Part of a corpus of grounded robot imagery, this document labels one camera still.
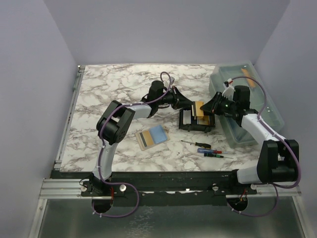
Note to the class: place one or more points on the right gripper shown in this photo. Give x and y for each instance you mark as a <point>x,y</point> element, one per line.
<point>213,106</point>

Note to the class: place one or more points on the blue red screwdriver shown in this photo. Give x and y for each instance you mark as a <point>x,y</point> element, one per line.
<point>211,151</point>

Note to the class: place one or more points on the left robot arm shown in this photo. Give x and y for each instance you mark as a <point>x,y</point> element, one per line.
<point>114,123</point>

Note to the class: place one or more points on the gold VIP card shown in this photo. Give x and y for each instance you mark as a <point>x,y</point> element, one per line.
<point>146,139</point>

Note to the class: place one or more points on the blue green screwdriver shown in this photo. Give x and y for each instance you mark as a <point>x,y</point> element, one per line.
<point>215,156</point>

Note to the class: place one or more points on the black plastic card tray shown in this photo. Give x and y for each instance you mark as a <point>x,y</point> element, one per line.
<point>205,125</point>

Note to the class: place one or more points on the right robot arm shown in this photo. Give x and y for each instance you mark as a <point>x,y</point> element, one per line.
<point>278,161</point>

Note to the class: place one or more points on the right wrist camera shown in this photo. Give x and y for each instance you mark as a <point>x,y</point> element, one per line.
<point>227,89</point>

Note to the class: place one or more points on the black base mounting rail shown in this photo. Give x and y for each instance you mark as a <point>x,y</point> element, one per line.
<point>147,188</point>

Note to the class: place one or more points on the black yellow screwdriver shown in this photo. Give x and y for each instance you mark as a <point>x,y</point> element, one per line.
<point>201,145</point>

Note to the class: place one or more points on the orange tool in box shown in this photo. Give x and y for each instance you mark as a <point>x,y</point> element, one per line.
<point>247,75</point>

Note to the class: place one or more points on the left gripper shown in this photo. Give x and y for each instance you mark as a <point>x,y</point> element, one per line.
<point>179,101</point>

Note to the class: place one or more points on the stack of white cards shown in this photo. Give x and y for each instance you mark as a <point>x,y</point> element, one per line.
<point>188,119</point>

